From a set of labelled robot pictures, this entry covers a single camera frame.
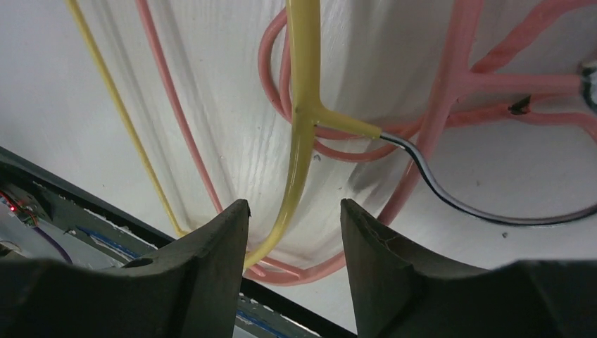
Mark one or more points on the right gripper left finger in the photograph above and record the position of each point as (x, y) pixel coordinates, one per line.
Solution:
(188, 288)

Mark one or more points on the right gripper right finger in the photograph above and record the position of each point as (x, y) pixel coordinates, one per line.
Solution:
(402, 289)

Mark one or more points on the pink plastic hanger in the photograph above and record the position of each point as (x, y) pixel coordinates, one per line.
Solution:
(477, 107)

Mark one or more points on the yellow hanger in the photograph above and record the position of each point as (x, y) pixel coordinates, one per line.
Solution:
(453, 80)

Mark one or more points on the pink wire hanger upper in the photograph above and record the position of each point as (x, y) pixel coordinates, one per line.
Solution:
(542, 16)

